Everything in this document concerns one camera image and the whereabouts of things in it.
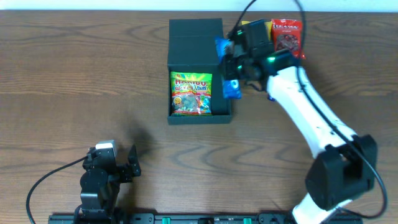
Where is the dark green open box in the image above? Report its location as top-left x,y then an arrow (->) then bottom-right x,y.
167,18 -> 232,125

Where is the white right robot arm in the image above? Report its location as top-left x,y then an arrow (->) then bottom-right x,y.
216,20 -> 382,223

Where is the yellow snack bag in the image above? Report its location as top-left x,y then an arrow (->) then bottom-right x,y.
241,21 -> 272,40

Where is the Haribo gummy bag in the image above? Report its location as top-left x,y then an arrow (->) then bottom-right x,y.
170,72 -> 213,116

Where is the blue Oreo pack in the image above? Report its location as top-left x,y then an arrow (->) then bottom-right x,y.
215,37 -> 242,99

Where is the red snack bag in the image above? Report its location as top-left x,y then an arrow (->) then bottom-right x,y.
271,19 -> 306,59

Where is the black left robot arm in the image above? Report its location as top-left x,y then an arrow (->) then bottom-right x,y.
73,140 -> 141,223

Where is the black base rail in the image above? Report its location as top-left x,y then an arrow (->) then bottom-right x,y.
48,213 -> 363,224

